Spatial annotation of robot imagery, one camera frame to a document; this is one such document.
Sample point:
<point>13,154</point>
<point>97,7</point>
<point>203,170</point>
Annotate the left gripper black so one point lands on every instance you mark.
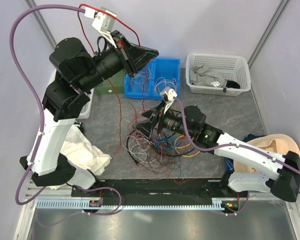
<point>126,51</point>

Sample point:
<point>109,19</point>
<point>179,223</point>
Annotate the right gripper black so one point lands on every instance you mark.
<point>146,127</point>

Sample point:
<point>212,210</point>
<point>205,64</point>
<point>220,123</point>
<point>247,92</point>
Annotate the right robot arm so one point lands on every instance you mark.
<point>276,171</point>

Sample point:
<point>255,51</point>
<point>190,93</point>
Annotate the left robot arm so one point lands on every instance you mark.
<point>77,73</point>

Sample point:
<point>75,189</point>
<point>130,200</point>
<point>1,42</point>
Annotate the blue divided plastic bin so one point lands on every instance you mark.
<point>152,80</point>

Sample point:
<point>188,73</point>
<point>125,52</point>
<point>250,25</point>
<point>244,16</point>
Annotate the green plastic box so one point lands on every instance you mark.
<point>108,87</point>

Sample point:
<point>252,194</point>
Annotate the empty white basket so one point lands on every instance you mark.
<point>86,109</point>

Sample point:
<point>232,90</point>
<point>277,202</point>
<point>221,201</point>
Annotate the grey adidas sweatshirt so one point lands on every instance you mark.
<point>203,75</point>

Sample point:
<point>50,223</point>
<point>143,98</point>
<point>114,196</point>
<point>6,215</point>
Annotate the white basket with clothes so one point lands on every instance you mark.
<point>233,70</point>

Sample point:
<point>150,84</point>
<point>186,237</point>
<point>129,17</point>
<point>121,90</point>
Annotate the white cloth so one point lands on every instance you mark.
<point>70,141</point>

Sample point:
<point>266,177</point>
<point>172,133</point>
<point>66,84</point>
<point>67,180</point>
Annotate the black cloth in basket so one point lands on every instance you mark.
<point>232,85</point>

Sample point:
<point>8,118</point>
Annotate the blue cloth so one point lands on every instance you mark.
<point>236,166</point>

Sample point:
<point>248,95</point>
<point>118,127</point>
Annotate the beige bucket hat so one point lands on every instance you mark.
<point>277,143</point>

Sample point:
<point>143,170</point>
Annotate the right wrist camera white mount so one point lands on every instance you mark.
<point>168,95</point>

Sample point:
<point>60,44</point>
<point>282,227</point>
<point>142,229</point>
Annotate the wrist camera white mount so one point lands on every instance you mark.
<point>103,22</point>
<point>168,95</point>

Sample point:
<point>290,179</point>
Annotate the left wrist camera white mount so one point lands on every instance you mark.
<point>103,22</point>

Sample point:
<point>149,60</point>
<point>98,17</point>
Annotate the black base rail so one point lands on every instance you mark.
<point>169,192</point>

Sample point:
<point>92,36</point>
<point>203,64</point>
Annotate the left grey aluminium post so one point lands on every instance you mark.
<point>42,25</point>

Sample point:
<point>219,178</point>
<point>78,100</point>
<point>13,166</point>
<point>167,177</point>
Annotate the grey aluminium corner post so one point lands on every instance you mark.
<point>268,31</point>

